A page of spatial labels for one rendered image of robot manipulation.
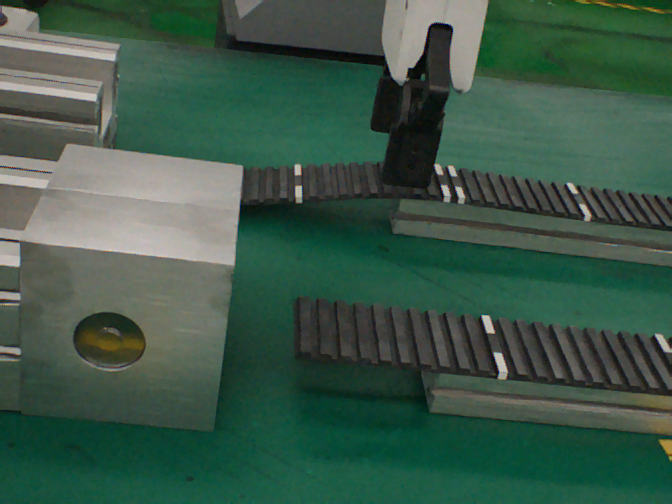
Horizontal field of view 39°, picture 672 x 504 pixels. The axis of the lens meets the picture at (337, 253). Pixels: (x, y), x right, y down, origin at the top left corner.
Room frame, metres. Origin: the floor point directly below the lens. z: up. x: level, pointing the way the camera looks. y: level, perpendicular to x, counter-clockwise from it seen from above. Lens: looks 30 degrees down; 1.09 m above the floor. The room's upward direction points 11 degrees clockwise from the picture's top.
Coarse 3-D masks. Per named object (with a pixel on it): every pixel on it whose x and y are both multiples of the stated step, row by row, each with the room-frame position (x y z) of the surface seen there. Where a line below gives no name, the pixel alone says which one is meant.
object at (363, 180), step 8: (352, 168) 0.61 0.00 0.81; (360, 168) 0.61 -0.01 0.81; (368, 168) 0.61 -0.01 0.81; (352, 176) 0.60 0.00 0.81; (360, 176) 0.60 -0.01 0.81; (368, 176) 0.60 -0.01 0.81; (376, 176) 0.60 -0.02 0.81; (352, 184) 0.59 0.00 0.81; (360, 184) 0.58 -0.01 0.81; (368, 184) 0.58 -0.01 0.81; (376, 184) 0.59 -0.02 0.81; (352, 192) 0.58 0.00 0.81; (360, 192) 0.57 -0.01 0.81; (368, 192) 0.57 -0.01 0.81; (376, 192) 0.57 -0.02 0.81
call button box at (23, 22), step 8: (8, 8) 0.72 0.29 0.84; (8, 16) 0.70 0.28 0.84; (16, 16) 0.71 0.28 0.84; (24, 16) 0.71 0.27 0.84; (32, 16) 0.71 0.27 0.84; (0, 24) 0.68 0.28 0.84; (8, 24) 0.68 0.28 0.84; (16, 24) 0.69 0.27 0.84; (24, 24) 0.69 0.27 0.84; (32, 24) 0.70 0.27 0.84
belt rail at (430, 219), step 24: (408, 216) 0.59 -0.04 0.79; (432, 216) 0.59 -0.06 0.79; (456, 216) 0.58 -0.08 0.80; (480, 216) 0.59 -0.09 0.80; (504, 216) 0.59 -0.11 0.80; (528, 216) 0.59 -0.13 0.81; (456, 240) 0.58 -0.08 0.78; (480, 240) 0.59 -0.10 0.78; (504, 240) 0.59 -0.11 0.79; (528, 240) 0.59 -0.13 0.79; (552, 240) 0.59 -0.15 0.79; (576, 240) 0.60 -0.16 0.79; (600, 240) 0.61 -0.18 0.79; (624, 240) 0.61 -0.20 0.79; (648, 240) 0.60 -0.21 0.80
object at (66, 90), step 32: (0, 32) 0.60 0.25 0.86; (32, 32) 0.61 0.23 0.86; (0, 64) 0.58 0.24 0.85; (32, 64) 0.58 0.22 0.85; (64, 64) 0.59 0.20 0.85; (96, 64) 0.59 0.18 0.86; (0, 96) 0.51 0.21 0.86; (32, 96) 0.51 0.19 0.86; (64, 96) 0.52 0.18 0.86; (96, 96) 0.52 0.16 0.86; (0, 128) 0.51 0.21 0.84; (32, 128) 0.51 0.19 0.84; (64, 128) 0.52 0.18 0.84; (96, 128) 0.53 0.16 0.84
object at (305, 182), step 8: (296, 168) 0.61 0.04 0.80; (304, 168) 0.61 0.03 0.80; (312, 168) 0.61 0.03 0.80; (296, 176) 0.59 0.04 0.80; (304, 176) 0.60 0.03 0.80; (312, 176) 0.59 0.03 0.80; (296, 184) 0.58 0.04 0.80; (304, 184) 0.59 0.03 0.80; (312, 184) 0.58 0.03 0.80; (296, 192) 0.57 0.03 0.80; (304, 192) 0.58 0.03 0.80; (312, 192) 0.57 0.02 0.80; (320, 192) 0.58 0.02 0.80; (296, 200) 0.56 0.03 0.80; (304, 200) 0.56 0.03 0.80; (312, 200) 0.57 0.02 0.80
